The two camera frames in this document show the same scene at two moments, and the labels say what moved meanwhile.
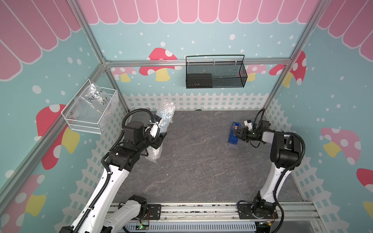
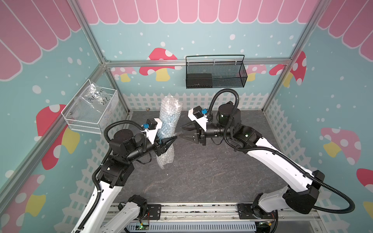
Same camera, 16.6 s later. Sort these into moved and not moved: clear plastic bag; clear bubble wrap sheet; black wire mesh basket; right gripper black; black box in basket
Moved: clear bubble wrap sheet; right gripper black
Not moved: black box in basket; clear plastic bag; black wire mesh basket
